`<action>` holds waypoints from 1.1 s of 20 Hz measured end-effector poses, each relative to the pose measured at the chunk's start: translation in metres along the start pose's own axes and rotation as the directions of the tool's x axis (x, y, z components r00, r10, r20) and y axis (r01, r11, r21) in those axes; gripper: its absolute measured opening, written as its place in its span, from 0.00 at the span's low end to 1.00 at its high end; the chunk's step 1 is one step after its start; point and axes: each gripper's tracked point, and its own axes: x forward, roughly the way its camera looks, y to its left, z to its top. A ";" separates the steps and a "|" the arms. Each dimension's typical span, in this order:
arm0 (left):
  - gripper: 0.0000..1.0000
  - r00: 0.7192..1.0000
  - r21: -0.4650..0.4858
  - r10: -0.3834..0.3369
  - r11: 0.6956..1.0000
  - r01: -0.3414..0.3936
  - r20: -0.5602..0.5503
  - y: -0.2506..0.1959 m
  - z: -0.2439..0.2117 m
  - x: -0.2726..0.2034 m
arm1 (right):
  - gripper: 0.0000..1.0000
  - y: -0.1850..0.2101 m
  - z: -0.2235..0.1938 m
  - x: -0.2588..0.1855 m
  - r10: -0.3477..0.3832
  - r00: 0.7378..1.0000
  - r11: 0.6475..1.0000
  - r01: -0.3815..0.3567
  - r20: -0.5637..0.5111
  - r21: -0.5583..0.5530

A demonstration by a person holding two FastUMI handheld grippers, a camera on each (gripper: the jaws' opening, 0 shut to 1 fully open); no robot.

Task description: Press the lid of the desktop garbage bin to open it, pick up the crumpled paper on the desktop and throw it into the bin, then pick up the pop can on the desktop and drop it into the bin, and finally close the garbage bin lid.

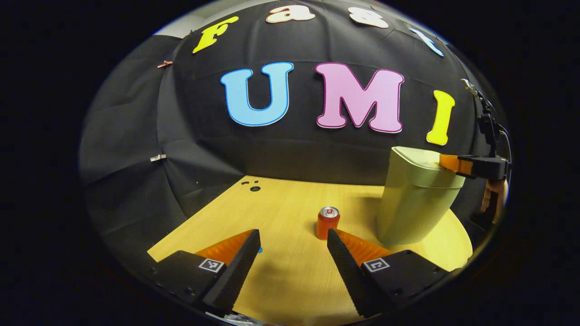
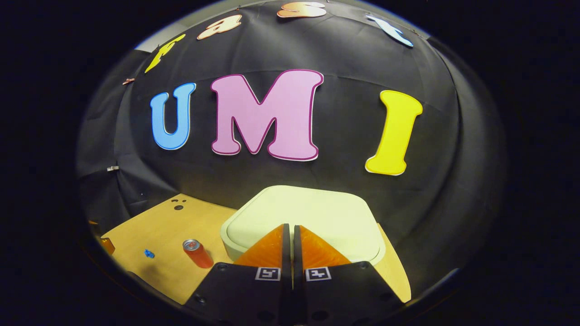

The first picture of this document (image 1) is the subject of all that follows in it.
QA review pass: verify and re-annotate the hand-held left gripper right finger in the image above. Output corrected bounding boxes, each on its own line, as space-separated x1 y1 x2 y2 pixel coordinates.
326 229 449 317

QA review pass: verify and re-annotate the black backdrop cloth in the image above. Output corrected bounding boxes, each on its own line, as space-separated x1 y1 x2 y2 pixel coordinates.
79 0 508 272

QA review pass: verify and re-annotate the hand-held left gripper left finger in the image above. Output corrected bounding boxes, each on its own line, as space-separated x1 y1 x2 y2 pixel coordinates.
149 229 261 316

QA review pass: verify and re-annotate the orange pop can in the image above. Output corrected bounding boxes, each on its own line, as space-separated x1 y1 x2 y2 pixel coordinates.
316 206 340 240

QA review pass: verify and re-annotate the wooden desktop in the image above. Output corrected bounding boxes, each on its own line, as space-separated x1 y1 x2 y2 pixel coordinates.
147 175 473 326

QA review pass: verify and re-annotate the pale green desktop garbage bin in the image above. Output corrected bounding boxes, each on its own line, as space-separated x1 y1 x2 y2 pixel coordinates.
376 146 466 247

